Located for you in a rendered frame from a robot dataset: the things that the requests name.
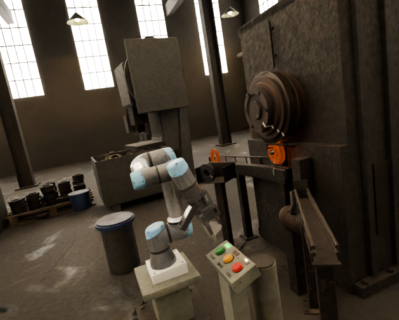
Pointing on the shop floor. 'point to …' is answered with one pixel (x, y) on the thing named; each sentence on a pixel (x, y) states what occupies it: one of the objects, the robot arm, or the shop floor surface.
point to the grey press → (155, 94)
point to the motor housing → (294, 250)
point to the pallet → (51, 192)
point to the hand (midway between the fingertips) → (212, 239)
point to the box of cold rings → (120, 178)
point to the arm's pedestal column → (176, 306)
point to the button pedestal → (234, 282)
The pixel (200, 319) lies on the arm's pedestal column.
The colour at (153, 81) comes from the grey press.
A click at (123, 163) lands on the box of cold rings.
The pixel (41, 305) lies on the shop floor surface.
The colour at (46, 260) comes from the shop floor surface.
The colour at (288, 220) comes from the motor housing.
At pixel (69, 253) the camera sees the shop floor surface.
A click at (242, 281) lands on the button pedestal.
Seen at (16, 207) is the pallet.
